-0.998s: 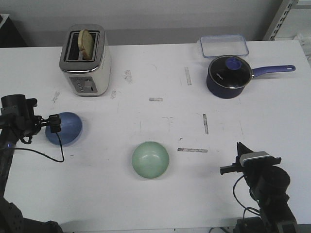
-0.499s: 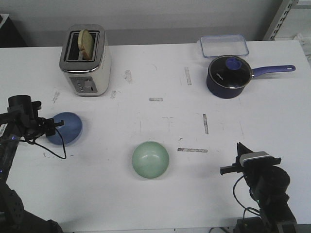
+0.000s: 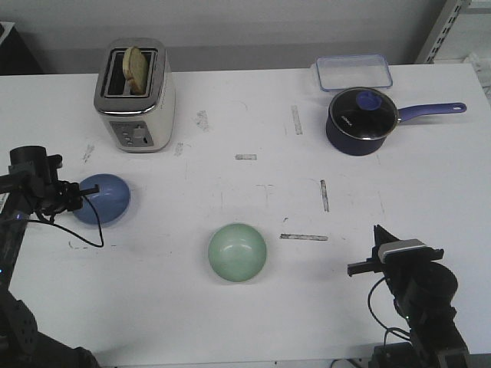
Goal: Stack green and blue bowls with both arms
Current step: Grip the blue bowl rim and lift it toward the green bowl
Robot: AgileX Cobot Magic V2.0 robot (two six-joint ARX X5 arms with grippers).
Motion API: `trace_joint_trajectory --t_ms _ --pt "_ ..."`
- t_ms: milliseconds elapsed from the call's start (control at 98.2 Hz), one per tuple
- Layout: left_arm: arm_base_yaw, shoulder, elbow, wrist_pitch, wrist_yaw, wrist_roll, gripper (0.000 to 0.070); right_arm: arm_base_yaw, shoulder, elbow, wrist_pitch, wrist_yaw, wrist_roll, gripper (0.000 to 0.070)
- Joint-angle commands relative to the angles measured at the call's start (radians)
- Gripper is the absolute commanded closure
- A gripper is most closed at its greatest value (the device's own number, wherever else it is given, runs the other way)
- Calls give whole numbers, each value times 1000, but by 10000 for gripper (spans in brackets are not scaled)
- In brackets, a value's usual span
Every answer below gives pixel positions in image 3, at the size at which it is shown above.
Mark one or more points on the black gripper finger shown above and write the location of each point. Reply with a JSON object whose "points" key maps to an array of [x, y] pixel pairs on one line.
{"points": [[89, 191], [382, 236]]}

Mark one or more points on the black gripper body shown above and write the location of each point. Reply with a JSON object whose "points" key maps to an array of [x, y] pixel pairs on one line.
{"points": [[33, 185], [395, 259]]}

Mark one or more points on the blue bowl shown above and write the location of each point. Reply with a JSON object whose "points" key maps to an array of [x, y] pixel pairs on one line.
{"points": [[111, 202]]}

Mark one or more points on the green bowl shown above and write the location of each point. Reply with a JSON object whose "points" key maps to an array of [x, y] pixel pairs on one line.
{"points": [[237, 252]]}

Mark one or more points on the white and silver toaster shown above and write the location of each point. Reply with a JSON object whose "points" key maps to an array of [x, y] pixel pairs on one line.
{"points": [[137, 123]]}

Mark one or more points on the black object at left edge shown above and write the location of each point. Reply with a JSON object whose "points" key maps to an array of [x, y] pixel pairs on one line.
{"points": [[16, 58]]}

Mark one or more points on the glass pot lid blue knob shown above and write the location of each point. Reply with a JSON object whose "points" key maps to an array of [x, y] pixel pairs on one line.
{"points": [[363, 113]]}

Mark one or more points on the toast slice in toaster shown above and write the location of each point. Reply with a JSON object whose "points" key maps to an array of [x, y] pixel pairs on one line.
{"points": [[135, 70]]}

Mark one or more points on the clear plastic food container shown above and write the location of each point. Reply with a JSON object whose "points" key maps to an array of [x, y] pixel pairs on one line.
{"points": [[335, 73]]}

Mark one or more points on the grey metal shelf upright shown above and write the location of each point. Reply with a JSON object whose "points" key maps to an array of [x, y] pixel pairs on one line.
{"points": [[441, 45]]}

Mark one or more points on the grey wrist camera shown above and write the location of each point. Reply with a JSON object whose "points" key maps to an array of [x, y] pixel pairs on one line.
{"points": [[391, 248]]}

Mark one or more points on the blue saucepan with handle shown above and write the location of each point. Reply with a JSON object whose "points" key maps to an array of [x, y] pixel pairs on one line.
{"points": [[355, 147]]}

